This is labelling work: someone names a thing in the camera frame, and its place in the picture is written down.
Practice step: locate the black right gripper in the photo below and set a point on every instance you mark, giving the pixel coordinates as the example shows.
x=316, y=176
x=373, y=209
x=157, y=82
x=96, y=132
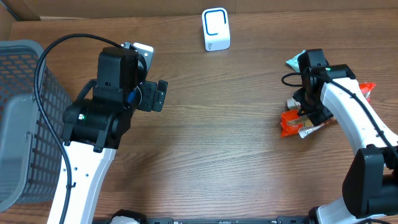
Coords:
x=317, y=117

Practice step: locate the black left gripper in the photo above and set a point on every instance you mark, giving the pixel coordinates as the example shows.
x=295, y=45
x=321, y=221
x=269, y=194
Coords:
x=154, y=99

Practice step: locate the green tea packet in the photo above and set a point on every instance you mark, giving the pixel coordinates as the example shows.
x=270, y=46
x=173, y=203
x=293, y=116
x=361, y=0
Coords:
x=293, y=104

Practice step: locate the orange noodle packet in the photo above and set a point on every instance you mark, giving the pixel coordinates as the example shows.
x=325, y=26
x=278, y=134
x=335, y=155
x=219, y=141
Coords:
x=291, y=122

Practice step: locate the white conditioner tube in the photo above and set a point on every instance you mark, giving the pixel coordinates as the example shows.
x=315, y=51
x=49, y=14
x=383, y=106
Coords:
x=309, y=128

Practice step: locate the teal snack packet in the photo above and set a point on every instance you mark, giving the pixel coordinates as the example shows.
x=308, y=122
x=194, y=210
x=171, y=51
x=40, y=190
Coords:
x=294, y=62

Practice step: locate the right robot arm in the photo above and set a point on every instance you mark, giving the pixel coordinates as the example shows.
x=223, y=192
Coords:
x=369, y=190

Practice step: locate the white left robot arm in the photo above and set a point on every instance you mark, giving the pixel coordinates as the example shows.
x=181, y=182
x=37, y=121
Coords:
x=93, y=127

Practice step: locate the white barcode scanner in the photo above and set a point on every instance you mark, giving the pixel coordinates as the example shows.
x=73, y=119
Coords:
x=216, y=29

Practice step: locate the grey plastic basket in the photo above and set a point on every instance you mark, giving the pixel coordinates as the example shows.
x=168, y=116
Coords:
x=30, y=158

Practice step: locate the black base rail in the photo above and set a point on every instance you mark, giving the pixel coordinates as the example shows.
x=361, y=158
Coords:
x=127, y=216

